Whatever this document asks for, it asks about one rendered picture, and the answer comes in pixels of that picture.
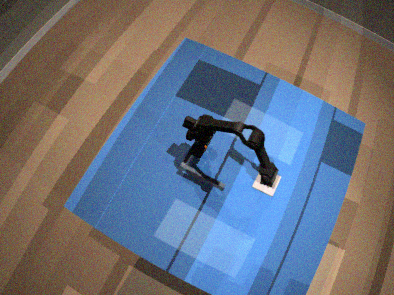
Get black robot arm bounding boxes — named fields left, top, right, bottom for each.
left=182, top=114, right=279, bottom=187

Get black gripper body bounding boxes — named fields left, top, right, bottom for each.
left=189, top=134, right=211, bottom=158

